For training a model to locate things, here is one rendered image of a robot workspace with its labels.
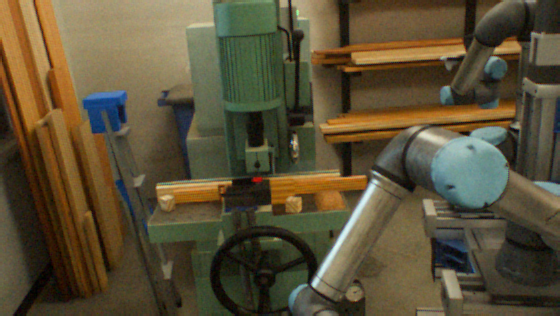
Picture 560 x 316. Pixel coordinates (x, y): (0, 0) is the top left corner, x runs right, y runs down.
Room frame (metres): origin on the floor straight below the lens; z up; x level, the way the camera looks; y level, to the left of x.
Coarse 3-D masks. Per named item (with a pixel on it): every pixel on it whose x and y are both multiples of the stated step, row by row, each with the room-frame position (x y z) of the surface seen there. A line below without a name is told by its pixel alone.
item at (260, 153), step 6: (264, 138) 1.56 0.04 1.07; (246, 144) 1.51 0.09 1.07; (264, 144) 1.49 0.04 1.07; (246, 150) 1.44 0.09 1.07; (252, 150) 1.43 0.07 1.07; (258, 150) 1.43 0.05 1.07; (264, 150) 1.43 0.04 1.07; (246, 156) 1.43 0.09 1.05; (252, 156) 1.43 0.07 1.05; (258, 156) 1.43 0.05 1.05; (264, 156) 1.43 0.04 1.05; (246, 162) 1.43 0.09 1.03; (252, 162) 1.43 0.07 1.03; (264, 162) 1.43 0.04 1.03; (270, 162) 1.45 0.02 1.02; (252, 168) 1.43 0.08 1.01; (258, 168) 1.43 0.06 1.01; (264, 168) 1.43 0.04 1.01
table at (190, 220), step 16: (160, 208) 1.43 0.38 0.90; (176, 208) 1.42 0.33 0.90; (192, 208) 1.41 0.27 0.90; (208, 208) 1.40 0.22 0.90; (272, 208) 1.37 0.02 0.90; (304, 208) 1.35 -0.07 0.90; (160, 224) 1.31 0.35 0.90; (176, 224) 1.31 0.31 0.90; (192, 224) 1.31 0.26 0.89; (208, 224) 1.31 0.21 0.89; (288, 224) 1.32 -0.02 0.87; (304, 224) 1.32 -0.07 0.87; (320, 224) 1.32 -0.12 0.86; (336, 224) 1.32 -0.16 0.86; (160, 240) 1.31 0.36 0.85; (176, 240) 1.31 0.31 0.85; (272, 240) 1.22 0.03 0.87
